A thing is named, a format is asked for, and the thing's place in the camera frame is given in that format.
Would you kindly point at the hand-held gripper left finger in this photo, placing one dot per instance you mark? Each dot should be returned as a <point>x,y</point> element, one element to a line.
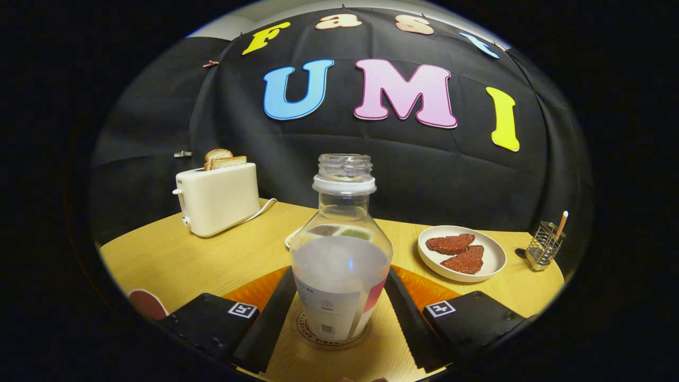
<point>265,329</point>

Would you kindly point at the round cork coaster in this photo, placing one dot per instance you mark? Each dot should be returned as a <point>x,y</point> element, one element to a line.
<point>305,334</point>

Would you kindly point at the white divided dish with grains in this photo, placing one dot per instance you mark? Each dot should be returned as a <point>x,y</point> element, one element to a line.
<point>293,240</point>

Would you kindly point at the white round plate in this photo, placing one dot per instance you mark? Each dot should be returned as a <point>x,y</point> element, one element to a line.
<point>493,254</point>

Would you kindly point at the red meat patty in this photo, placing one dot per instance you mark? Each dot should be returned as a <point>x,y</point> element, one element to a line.
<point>450,243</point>
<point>466,261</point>

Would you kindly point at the toast slice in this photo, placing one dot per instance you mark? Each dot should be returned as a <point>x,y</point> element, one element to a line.
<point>231,162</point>
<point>217,154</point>

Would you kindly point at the wooden table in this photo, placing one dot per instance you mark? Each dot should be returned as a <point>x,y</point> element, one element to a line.
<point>238,254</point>

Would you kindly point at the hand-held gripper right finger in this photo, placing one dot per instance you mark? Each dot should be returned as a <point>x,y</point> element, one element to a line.
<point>414,329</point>

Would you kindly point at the orange stick with white tip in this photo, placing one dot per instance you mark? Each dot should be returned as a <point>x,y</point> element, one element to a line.
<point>561,223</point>

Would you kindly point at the cream toaster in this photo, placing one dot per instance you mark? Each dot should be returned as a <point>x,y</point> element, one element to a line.
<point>220,199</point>

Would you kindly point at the black backdrop cloth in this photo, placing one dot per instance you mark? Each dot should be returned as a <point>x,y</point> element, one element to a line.
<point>424,170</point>

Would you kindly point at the black spoon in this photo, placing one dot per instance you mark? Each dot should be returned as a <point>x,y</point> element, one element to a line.
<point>521,253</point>

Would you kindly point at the clear juice bottle white label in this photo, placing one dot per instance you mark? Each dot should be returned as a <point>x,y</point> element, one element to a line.
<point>342,270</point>

